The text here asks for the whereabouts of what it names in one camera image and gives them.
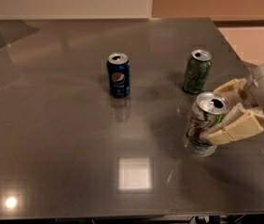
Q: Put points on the green soda can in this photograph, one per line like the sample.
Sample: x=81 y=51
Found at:
x=197 y=71

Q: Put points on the blue Pepsi can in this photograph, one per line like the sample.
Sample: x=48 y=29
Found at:
x=118 y=68

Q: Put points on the white 7up can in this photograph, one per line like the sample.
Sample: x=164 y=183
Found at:
x=208 y=110

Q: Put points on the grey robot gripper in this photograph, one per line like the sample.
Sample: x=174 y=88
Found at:
x=240 y=122

